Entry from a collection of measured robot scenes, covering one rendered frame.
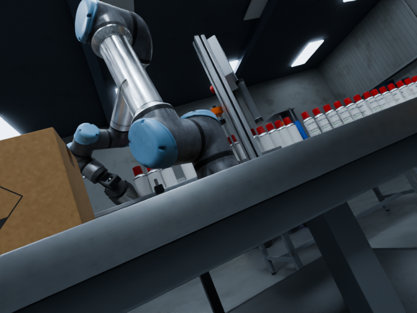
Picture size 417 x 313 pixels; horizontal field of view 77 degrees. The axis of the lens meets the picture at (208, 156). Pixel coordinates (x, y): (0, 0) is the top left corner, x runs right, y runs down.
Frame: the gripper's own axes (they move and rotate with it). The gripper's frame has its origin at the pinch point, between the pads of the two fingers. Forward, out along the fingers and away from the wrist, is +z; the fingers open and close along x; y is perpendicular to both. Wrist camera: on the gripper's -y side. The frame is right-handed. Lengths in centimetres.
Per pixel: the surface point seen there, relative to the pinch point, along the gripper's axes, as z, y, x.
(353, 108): 52, -1, -106
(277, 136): 27, -2, -62
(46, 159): -18.1, -40.5, 9.1
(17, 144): -25.0, -40.4, 10.4
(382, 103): 64, -1, -124
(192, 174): 7.5, -2.4, -21.9
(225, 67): -9, -17, -62
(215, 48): -18, -16, -66
